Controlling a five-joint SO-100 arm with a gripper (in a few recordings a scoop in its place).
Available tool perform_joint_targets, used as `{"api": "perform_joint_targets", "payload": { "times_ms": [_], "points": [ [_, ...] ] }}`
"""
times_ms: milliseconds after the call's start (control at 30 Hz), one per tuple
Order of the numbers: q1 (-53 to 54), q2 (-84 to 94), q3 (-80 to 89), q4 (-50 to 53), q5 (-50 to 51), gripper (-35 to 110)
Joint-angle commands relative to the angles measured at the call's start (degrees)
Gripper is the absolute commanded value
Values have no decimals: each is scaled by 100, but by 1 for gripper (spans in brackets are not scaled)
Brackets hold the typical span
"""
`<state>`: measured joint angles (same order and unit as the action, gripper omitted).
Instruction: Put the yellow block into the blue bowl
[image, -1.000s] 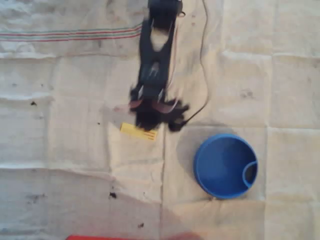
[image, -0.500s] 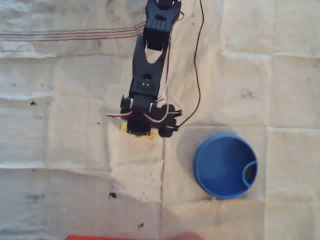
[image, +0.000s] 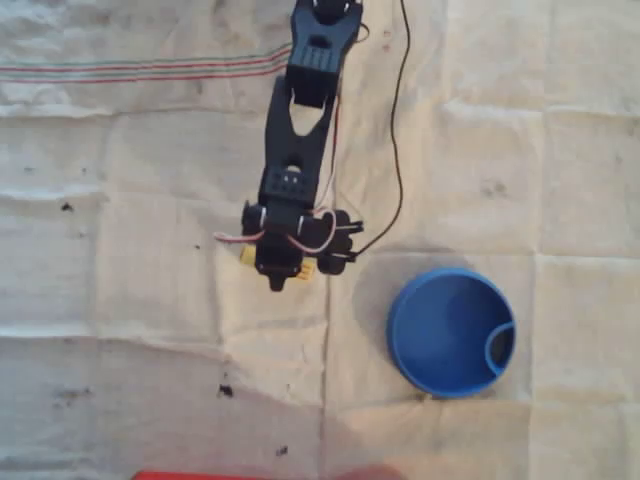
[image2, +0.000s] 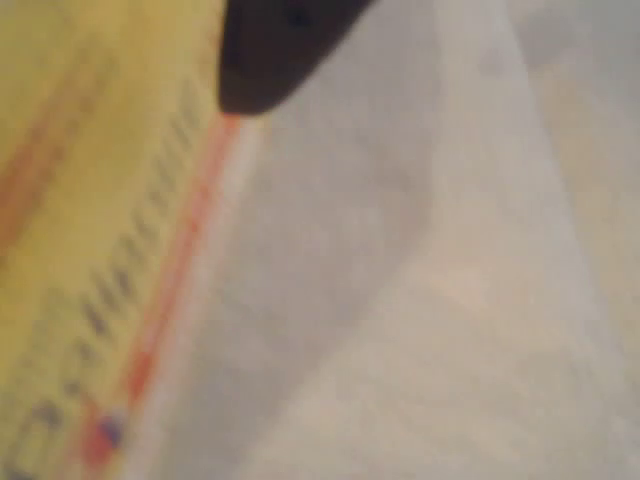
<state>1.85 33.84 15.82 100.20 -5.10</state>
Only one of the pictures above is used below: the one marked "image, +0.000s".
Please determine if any yellow rectangular block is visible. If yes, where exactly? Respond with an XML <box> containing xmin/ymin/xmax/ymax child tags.
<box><xmin>237</xmin><ymin>243</ymin><xmax>319</xmax><ymax>284</ymax></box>

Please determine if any thin black cable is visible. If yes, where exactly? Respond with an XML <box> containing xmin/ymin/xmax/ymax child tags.
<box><xmin>355</xmin><ymin>0</ymin><xmax>413</xmax><ymax>254</ymax></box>

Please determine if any white red servo cable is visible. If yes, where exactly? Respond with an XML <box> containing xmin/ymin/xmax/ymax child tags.
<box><xmin>213</xmin><ymin>209</ymin><xmax>338</xmax><ymax>254</ymax></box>
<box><xmin>319</xmin><ymin>94</ymin><xmax>344</xmax><ymax>211</ymax></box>

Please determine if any red flat object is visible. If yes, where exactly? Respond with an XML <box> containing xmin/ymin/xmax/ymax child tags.
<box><xmin>130</xmin><ymin>469</ymin><xmax>401</xmax><ymax>480</ymax></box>

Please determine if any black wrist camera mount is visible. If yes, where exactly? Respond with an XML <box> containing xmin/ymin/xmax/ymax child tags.
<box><xmin>314</xmin><ymin>208</ymin><xmax>367</xmax><ymax>278</ymax></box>

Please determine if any white cloth with stripes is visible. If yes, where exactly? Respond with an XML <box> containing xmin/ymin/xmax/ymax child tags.
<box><xmin>0</xmin><ymin>0</ymin><xmax>640</xmax><ymax>480</ymax></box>

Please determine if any blue round bowl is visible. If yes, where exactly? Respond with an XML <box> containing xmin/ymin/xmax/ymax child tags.
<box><xmin>385</xmin><ymin>267</ymin><xmax>517</xmax><ymax>400</ymax></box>

